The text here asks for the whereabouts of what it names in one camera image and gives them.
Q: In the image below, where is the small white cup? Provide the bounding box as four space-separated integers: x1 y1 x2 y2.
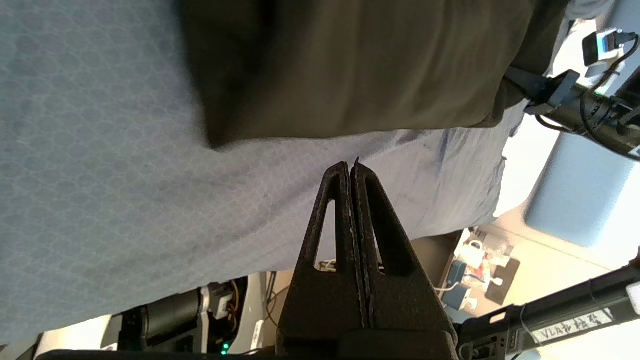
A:
462 240 487 269

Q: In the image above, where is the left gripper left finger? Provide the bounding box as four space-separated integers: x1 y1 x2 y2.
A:
276 161 370 359

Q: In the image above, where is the dark robot base with wires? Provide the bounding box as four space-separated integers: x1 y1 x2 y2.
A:
117 279 251 357

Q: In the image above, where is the blue bed sheet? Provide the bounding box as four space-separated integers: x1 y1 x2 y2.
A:
0 0 526 346

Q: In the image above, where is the small blue box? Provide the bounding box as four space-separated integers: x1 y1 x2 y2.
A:
442 260 469 309

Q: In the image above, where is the black bar with white label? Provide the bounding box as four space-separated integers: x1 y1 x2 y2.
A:
456 260 640 360

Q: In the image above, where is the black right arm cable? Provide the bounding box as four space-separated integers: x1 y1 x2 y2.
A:
535 34 640 162

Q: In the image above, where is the black zip hoodie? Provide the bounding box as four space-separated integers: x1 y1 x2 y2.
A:
180 0 571 150

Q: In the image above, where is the brown bed base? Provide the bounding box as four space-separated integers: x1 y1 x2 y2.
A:
409 231 467 297

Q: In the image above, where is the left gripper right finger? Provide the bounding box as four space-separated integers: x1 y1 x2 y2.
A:
340 158 459 360

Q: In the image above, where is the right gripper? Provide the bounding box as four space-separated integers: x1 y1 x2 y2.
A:
504 66 640 162

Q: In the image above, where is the crumpled blue duvet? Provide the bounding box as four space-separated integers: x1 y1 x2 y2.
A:
565 0 618 22

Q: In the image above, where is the brown cardboard piece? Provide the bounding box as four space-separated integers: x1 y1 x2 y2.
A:
485 257 522 307

